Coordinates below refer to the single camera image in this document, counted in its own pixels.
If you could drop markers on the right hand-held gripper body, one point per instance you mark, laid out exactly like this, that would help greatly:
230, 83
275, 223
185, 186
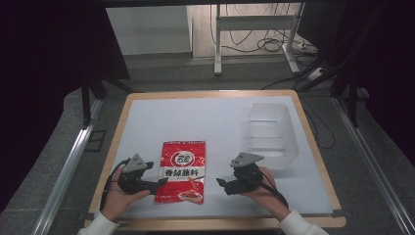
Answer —
246, 169

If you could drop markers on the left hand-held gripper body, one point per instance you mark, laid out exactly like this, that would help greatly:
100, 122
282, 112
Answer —
133, 166

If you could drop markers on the person's right hand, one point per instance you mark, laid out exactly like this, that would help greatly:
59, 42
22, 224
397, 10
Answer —
266, 196

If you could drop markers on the person's left hand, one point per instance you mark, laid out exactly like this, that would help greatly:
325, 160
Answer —
120, 200

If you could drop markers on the red seasoning packet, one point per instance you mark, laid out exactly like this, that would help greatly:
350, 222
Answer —
182, 169

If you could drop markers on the clear plastic container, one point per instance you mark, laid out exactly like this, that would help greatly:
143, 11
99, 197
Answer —
272, 137

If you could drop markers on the white table sheet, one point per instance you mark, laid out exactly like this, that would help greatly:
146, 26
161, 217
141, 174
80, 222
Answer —
202, 124

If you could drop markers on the black stand legs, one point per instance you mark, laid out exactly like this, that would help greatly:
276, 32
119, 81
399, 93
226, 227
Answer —
86, 101

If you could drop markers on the white power strip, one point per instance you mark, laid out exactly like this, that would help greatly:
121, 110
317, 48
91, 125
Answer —
315, 73

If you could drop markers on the black tripod legs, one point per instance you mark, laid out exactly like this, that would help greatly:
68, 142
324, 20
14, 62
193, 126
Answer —
352, 98

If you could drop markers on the dark curtain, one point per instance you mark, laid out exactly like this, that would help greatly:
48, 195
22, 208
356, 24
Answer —
381, 49
49, 65

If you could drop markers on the white cabinet panel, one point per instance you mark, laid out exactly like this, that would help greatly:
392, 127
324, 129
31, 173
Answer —
148, 29

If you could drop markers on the black floor bracket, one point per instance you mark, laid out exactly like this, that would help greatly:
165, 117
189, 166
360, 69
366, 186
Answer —
95, 140

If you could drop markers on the aluminium floor rail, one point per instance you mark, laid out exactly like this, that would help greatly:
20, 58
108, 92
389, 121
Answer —
67, 169
375, 166

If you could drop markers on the white metal stand frame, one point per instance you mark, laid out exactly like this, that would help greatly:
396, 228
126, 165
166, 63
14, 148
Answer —
254, 23

